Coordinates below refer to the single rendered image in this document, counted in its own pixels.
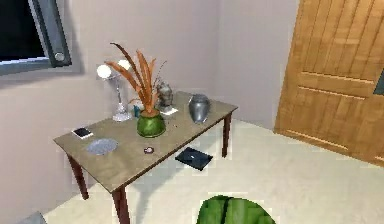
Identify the grey metal vase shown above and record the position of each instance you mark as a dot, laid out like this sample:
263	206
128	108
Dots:
199	108

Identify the grey stone bust statue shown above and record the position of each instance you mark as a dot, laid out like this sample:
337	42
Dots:
165	96

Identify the orange plant in green pot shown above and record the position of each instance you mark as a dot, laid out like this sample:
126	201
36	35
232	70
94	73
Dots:
150	124

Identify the black laptop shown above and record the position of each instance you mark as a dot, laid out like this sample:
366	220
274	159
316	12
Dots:
194	157

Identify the small round dark object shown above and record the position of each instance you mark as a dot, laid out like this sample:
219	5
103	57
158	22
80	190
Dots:
148	150

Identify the silver lamp with white globes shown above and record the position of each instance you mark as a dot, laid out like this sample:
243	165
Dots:
119	100

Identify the brown wooden table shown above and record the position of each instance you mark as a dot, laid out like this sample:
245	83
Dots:
126	160

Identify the green leafy plant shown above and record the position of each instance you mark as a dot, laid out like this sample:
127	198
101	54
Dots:
235	210

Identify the black and white phone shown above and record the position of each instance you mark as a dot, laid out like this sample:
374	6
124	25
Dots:
82	132

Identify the wooden room door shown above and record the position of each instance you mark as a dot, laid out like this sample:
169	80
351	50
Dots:
336	76

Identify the grey framed window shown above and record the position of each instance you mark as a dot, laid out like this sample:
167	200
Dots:
20	30

